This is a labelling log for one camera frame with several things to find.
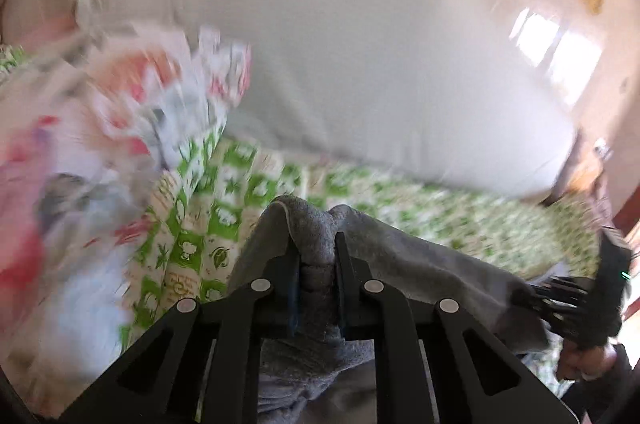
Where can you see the green patterned bed sheet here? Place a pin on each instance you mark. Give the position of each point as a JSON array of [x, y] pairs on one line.
[[360, 194]]

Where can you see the person's right hand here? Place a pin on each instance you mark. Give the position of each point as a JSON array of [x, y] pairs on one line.
[[585, 361]]

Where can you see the brown patterned cushion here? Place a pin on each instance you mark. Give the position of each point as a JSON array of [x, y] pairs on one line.
[[582, 169]]

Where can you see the red-brown wooden furniture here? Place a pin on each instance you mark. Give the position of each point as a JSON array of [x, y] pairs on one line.
[[627, 219]]

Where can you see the grey pants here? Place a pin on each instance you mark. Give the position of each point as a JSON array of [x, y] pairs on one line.
[[440, 264]]

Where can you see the pink floral printed blanket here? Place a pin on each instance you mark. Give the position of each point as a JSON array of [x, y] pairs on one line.
[[85, 144]]

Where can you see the white striped pillow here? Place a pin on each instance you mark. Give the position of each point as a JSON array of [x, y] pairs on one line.
[[350, 54]]

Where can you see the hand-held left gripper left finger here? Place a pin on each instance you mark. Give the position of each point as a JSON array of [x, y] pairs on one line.
[[294, 291]]

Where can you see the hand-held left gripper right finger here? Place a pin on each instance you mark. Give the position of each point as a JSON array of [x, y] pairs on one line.
[[342, 284]]

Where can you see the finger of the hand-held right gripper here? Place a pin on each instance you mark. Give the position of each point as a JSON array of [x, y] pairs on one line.
[[557, 301]]

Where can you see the person's right forearm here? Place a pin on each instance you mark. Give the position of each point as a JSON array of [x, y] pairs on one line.
[[607, 391]]

